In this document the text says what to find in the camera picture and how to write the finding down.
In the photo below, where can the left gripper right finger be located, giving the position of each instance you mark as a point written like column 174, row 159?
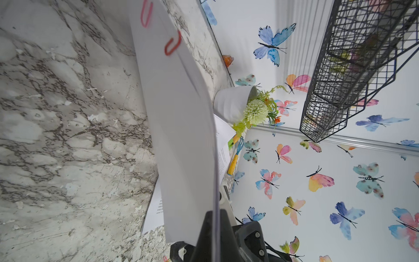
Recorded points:
column 229, row 250

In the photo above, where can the red paperclip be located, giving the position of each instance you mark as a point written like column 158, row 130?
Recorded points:
column 173, row 44

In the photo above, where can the green toy trowel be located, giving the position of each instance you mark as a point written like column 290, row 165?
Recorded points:
column 231, row 140

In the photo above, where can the yellow highlighted document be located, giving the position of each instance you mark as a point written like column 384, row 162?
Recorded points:
column 224, row 133

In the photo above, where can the purple highlighted document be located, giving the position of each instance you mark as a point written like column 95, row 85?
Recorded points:
column 154, row 217

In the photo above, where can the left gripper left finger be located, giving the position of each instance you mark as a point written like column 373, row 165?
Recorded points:
column 203, row 249

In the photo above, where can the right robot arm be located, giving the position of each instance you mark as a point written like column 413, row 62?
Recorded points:
column 244, row 243

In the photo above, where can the potted flower plant white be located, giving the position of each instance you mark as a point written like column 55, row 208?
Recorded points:
column 244, row 107

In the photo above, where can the pink paperclip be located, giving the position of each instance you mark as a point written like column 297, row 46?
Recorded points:
column 146, row 13

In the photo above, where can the plain text document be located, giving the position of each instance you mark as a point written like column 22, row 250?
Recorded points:
column 180, row 118

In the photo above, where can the black wire basket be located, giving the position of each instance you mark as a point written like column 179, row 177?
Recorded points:
column 366, row 44

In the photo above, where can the blue toy rake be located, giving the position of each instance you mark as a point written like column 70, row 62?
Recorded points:
column 233, row 164

